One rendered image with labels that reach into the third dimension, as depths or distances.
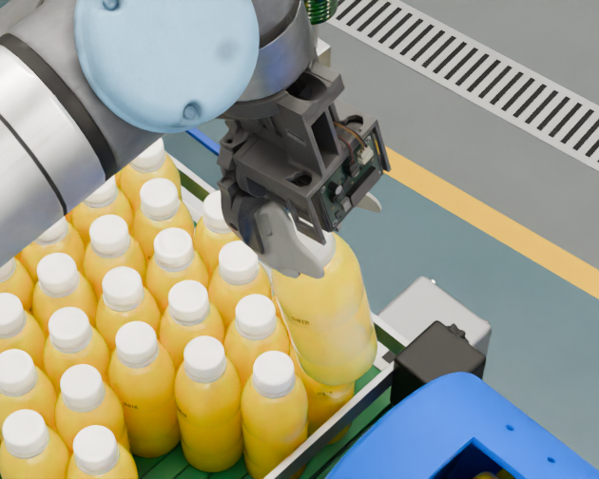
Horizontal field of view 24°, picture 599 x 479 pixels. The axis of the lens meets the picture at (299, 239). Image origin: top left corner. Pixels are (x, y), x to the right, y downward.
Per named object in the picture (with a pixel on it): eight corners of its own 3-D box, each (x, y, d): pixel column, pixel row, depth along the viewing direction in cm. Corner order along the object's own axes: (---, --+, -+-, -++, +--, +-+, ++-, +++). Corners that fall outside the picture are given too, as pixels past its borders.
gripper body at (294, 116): (322, 256, 87) (278, 136, 78) (225, 200, 92) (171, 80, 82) (396, 172, 90) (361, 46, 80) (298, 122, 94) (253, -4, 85)
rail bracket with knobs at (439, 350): (424, 460, 146) (432, 410, 138) (374, 418, 149) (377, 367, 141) (484, 401, 150) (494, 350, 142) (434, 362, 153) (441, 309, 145)
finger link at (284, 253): (318, 330, 95) (303, 238, 88) (255, 292, 98) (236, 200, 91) (347, 302, 96) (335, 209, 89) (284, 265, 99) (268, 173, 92)
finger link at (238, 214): (248, 267, 93) (228, 173, 86) (231, 258, 94) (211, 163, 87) (295, 226, 95) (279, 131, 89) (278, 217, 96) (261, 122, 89)
